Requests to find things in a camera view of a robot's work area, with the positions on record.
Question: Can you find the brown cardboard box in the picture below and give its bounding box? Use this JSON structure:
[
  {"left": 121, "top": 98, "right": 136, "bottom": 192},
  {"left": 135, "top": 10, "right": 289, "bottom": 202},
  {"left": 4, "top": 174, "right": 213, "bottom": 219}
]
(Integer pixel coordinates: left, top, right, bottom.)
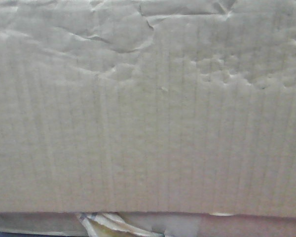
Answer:
[
  {"left": 0, "top": 212, "right": 296, "bottom": 237},
  {"left": 0, "top": 0, "right": 296, "bottom": 218}
]

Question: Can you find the crumpled packing tape strip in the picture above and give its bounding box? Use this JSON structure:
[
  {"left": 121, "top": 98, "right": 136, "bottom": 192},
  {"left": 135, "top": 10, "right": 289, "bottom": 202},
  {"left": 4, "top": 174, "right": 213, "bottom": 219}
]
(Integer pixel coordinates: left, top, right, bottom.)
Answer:
[{"left": 75, "top": 212, "right": 165, "bottom": 237}]

